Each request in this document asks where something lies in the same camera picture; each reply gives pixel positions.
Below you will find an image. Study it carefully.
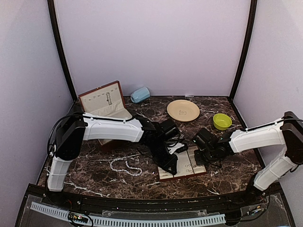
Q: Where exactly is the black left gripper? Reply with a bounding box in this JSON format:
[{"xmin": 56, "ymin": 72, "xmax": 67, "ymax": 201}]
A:
[{"xmin": 147, "ymin": 140, "xmax": 178, "ymax": 175}]

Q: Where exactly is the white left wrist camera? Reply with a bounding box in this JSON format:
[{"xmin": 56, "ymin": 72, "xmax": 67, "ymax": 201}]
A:
[{"xmin": 168, "ymin": 143, "xmax": 188, "ymax": 155}]

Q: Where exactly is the cream ceramic plate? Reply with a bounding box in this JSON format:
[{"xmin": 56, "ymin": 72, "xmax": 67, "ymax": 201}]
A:
[{"xmin": 167, "ymin": 100, "xmax": 200, "ymax": 122}]

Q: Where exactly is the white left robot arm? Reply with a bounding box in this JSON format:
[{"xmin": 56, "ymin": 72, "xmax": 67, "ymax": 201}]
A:
[{"xmin": 46, "ymin": 113, "xmax": 179, "ymax": 206}]

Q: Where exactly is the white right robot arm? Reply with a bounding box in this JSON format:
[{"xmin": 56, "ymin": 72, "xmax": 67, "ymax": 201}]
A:
[{"xmin": 192, "ymin": 111, "xmax": 303, "ymax": 205}]

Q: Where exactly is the light blue cup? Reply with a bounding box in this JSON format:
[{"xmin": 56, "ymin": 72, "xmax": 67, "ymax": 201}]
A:
[{"xmin": 130, "ymin": 87, "xmax": 150, "ymax": 103}]

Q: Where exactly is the red earring tray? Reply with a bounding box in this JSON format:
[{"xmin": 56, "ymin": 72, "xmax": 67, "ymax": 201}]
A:
[{"xmin": 158, "ymin": 146, "xmax": 207, "ymax": 182}]

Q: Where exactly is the white slotted cable duct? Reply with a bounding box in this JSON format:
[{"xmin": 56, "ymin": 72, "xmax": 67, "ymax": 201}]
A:
[{"xmin": 30, "ymin": 202, "xmax": 226, "ymax": 227}]

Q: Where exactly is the green small bowl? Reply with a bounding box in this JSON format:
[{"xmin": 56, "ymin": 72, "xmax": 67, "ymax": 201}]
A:
[{"xmin": 213, "ymin": 113, "xmax": 232, "ymax": 131}]

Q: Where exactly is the white pearl necklace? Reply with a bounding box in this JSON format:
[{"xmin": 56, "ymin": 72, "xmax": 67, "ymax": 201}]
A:
[{"xmin": 109, "ymin": 157, "xmax": 143, "ymax": 176}]

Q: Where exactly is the red wooden jewelry box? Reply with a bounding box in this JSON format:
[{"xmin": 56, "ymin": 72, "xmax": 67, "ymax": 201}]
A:
[{"xmin": 78, "ymin": 80, "xmax": 133, "ymax": 153}]

